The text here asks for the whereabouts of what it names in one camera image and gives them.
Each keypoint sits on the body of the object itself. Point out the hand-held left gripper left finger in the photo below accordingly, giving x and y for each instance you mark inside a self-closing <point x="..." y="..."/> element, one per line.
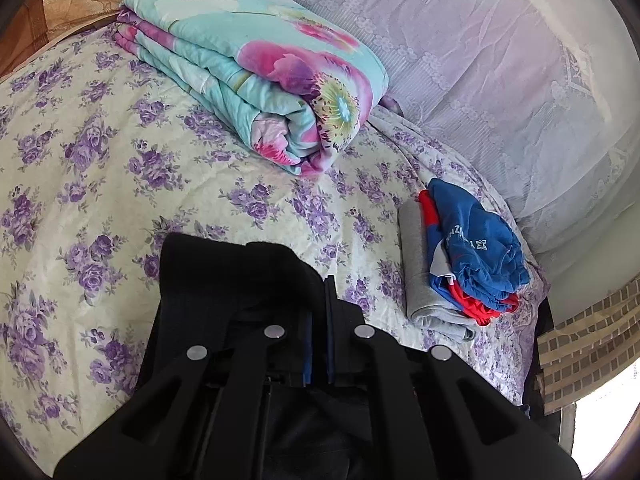
<point x="306" y="355"/>

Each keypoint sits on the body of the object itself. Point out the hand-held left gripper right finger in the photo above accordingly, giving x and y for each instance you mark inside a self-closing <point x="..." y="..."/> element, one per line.
<point x="329" y="340"/>

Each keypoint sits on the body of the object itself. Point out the black pants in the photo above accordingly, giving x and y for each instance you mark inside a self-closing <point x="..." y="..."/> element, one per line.
<point x="210" y="270"/>

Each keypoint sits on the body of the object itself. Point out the folded blue garment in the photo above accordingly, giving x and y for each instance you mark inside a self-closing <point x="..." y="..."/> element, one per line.
<point x="480" y="245"/>

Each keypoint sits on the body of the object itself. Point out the beige tile-pattern curtain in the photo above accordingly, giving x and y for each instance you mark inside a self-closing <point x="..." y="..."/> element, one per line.
<point x="590" y="340"/>

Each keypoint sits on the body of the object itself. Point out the purple floral bed sheet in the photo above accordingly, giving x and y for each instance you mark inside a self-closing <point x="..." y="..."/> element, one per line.
<point x="100" y="185"/>

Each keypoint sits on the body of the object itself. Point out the folded turquoise floral quilt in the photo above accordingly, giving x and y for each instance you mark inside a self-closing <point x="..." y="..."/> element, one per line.
<point x="240" y="70"/>

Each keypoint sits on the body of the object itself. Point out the lavender lace curtain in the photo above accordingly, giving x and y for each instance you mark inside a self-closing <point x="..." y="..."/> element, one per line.
<point x="475" y="60"/>

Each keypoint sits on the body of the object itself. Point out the brown floral pillow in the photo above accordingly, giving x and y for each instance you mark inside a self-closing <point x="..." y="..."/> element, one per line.
<point x="65" y="5"/>

